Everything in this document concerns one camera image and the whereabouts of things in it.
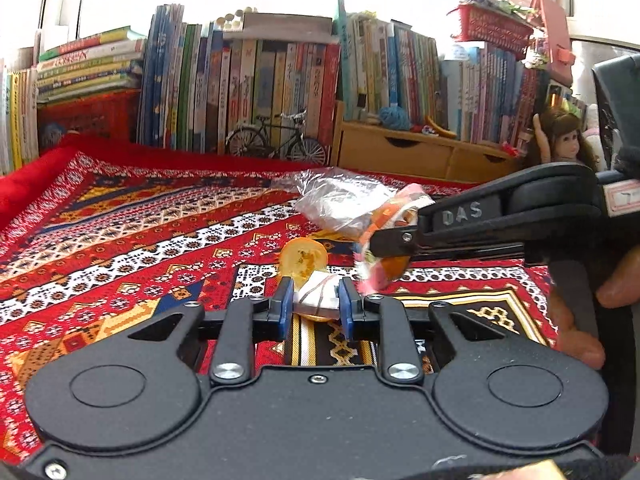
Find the white pink rabbit plush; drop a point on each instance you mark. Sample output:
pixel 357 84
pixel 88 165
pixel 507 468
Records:
pixel 592 137

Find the pink letter A sign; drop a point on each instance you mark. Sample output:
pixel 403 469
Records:
pixel 552 39

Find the blue yarn ball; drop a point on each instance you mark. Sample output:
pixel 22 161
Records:
pixel 394 118

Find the stack of flat books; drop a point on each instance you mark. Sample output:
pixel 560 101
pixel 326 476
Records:
pixel 105 62

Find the right row of upright books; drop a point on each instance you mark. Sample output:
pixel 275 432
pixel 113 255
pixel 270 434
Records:
pixel 472 92

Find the red plastic basket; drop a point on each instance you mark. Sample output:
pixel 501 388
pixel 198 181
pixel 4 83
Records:
pixel 470 22

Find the middle row of upright books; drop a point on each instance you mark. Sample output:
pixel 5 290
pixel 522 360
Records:
pixel 200 82

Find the left row of upright books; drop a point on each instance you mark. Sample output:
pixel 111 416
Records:
pixel 19 130

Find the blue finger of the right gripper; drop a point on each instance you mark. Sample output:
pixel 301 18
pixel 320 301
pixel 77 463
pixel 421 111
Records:
pixel 396 242

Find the small colourful snack wrapper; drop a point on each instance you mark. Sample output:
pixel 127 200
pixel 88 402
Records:
pixel 375 274

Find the red crate under books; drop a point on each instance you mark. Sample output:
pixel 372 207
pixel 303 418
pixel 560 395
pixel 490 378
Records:
pixel 111 115

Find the row of upright books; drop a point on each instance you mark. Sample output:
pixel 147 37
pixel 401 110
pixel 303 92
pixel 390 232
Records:
pixel 19 130
pixel 472 92
pixel 200 82

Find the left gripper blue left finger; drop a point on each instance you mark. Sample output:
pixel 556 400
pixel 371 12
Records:
pixel 247 321

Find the miniature black bicycle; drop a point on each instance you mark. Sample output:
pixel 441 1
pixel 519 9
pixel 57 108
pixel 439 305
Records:
pixel 284 138

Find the clear plastic bag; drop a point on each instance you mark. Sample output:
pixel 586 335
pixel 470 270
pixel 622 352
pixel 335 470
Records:
pixel 335 199

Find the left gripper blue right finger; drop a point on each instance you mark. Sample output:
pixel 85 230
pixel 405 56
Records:
pixel 384 321

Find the brown haired doll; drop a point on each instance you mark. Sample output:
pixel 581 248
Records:
pixel 557 138

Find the wooden drawer shelf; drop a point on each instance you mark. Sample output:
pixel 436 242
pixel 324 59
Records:
pixel 363 147

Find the red patterned table cloth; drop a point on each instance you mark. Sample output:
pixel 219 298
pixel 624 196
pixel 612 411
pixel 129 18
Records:
pixel 97 236

